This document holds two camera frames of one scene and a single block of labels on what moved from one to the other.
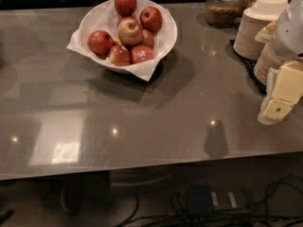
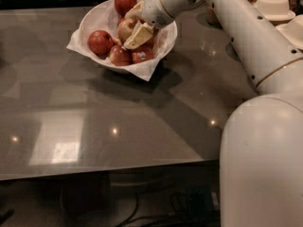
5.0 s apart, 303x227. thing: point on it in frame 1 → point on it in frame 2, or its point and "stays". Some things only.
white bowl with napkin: [102, 16] stays
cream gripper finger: [274, 110] → [135, 11]
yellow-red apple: [130, 31] stays
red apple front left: [118, 56] stays
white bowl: [102, 16] stays
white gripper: [290, 34] → [153, 9]
